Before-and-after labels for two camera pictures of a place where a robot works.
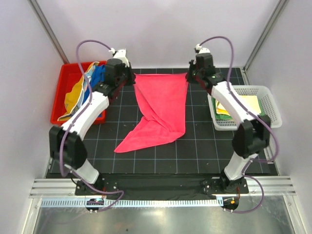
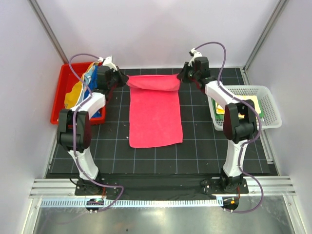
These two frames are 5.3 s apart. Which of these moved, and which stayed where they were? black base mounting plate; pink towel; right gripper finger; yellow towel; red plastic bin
Moved: pink towel; right gripper finger
Stayed: yellow towel; black base mounting plate; red plastic bin
